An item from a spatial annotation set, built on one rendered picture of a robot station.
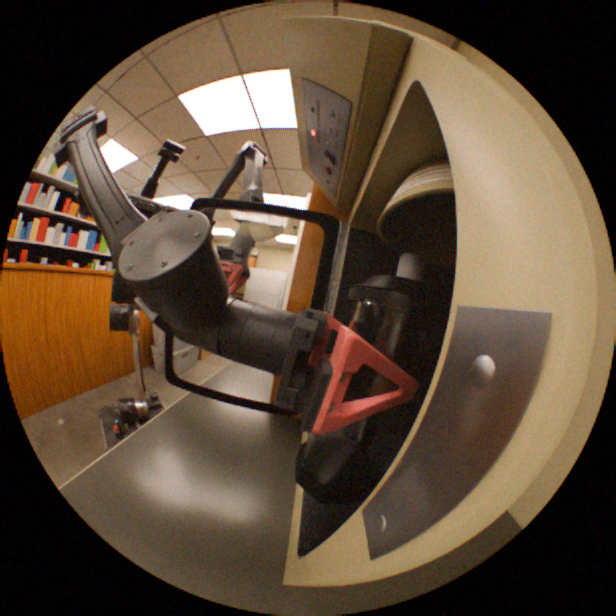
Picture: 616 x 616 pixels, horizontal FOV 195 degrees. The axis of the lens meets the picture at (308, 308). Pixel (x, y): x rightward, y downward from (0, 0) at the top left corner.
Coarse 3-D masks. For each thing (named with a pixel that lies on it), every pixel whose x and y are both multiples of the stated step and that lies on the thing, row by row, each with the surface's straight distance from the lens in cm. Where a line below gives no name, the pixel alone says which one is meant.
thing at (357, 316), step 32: (384, 288) 13; (352, 320) 16; (384, 320) 13; (416, 320) 13; (384, 352) 13; (416, 352) 14; (352, 384) 15; (384, 384) 14; (384, 416) 15; (320, 448) 19; (352, 448) 17; (384, 448) 18; (320, 480) 22; (352, 480) 21
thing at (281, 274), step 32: (224, 224) 36; (256, 224) 34; (288, 224) 34; (224, 256) 34; (256, 256) 32; (288, 256) 32; (256, 288) 32; (288, 288) 31; (192, 352) 39; (224, 384) 38; (256, 384) 36
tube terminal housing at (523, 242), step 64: (448, 64) 10; (384, 128) 20; (448, 128) 8; (512, 128) 5; (384, 192) 24; (512, 192) 4; (576, 192) 17; (512, 256) 4; (576, 256) 4; (448, 320) 5; (576, 320) 4; (576, 384) 6; (512, 448) 4; (320, 576) 13; (384, 576) 21
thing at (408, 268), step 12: (408, 264) 17; (420, 264) 18; (372, 276) 17; (384, 276) 15; (396, 276) 15; (408, 276) 17; (420, 276) 17; (396, 288) 14; (408, 288) 14; (420, 288) 14; (432, 288) 15; (444, 300) 16
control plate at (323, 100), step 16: (304, 80) 27; (304, 96) 28; (320, 96) 25; (336, 96) 23; (320, 112) 27; (336, 112) 24; (320, 128) 28; (336, 128) 25; (320, 144) 30; (336, 144) 26; (320, 160) 33; (336, 160) 28; (320, 176) 36; (336, 176) 30; (336, 192) 33
